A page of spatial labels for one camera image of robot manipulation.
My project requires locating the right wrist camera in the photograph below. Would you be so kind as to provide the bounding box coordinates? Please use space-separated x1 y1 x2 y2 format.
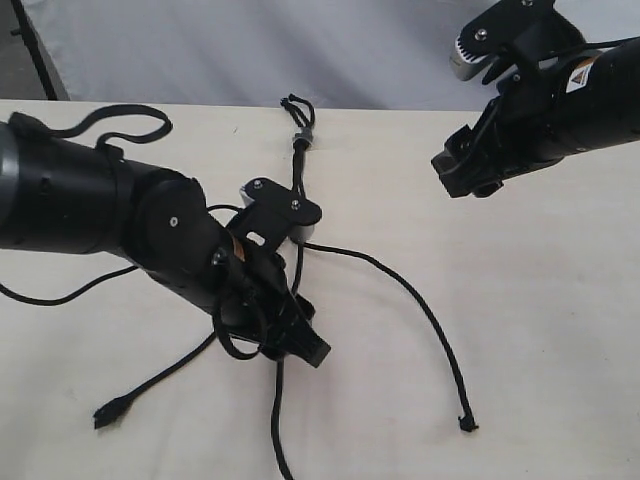
449 0 586 84

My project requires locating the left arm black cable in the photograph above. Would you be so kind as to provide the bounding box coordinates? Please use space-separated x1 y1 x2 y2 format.
0 102 266 361

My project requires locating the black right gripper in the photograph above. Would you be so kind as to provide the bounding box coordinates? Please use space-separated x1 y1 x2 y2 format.
431 54 600 198

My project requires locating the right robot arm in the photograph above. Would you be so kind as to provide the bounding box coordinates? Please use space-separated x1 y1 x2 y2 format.
431 40 639 198

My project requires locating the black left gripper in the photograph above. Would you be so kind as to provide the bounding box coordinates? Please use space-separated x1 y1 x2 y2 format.
209 239 331 368

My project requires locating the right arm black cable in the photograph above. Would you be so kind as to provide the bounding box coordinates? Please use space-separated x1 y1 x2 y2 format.
449 42 621 176

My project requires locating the grey backdrop cloth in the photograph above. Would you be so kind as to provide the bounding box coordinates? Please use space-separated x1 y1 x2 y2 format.
24 0 640 113

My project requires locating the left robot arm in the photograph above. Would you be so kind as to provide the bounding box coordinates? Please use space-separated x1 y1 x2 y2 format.
1 112 330 366

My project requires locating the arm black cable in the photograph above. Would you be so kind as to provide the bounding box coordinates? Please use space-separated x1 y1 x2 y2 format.
449 42 621 176
0 102 266 361

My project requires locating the black metal stand pole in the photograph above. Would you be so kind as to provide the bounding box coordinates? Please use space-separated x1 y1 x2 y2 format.
10 0 58 101

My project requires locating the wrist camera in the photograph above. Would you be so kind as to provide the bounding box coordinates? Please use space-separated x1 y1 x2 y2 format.
234 177 322 251
449 0 586 84

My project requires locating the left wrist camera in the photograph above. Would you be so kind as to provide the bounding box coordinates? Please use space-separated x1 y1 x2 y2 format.
234 177 322 251

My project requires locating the black plastic cable clamp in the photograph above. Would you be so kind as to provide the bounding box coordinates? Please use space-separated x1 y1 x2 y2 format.
292 128 314 151

